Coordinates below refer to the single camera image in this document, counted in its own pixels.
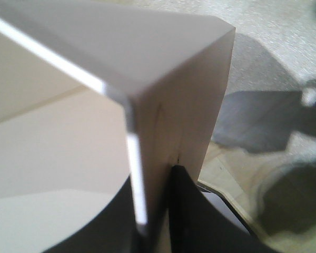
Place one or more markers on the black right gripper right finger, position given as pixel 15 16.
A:
pixel 196 226

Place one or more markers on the white plastic trash bin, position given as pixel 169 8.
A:
pixel 93 93

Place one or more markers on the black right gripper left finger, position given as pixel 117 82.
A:
pixel 112 230

